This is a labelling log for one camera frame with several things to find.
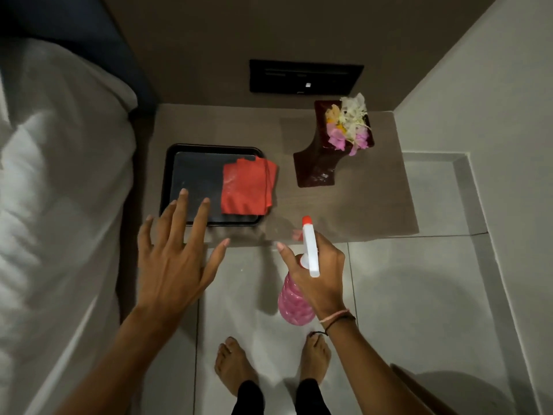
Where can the person's right hand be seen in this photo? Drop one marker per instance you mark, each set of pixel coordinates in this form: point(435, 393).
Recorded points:
point(322, 276)

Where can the person's left hand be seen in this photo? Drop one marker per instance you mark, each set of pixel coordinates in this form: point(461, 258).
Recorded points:
point(170, 272)

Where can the person's right thumb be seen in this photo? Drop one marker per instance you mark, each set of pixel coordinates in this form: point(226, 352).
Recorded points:
point(288, 259)

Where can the person's left little finger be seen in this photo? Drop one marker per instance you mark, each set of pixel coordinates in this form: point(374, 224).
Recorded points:
point(145, 235)

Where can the person's left thumb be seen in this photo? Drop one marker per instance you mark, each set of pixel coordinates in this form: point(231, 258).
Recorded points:
point(216, 261)

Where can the person's left middle finger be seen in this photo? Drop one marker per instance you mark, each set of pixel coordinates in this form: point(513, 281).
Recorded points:
point(179, 216)

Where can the pink spray bottle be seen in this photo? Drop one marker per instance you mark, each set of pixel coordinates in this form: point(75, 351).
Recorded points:
point(296, 304)

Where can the person's left forearm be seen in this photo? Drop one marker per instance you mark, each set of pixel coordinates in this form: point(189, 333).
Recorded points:
point(116, 363)

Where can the person's right forearm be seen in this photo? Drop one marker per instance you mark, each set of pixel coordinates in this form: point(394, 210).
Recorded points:
point(371, 369)

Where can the black tray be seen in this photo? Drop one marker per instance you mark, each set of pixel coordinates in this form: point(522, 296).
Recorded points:
point(194, 177)

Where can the pink wrist band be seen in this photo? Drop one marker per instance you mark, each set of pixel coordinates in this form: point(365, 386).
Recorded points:
point(333, 315)

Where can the red folded cloth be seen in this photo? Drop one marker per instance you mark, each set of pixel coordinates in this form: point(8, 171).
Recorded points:
point(246, 185)

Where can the black wrist thread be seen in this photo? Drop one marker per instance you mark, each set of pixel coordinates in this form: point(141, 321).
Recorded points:
point(335, 326)

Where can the white bed duvet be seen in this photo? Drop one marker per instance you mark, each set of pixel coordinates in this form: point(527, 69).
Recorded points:
point(56, 220)

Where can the dark brown vase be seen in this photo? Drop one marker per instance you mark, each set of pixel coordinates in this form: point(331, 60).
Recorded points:
point(317, 162)

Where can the person's right foot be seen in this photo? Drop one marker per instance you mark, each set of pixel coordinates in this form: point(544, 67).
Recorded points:
point(314, 358)

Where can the person's foot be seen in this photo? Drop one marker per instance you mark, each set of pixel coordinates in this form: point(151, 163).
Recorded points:
point(233, 363)
point(314, 358)

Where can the person's left foot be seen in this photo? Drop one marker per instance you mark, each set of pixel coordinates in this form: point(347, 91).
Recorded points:
point(233, 363)

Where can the black trousers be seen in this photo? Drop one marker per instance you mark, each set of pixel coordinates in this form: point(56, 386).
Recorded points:
point(281, 397)

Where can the artificial flowers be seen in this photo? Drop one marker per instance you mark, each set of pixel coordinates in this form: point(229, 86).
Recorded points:
point(348, 125)

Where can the brown wooden furniture edge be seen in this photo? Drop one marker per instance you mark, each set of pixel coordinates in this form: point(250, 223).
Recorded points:
point(414, 391)

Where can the dark blue headboard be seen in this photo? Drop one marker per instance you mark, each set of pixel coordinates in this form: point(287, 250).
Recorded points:
point(86, 43)

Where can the black wall switch panel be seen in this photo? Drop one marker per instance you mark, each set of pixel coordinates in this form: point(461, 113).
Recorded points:
point(304, 77)

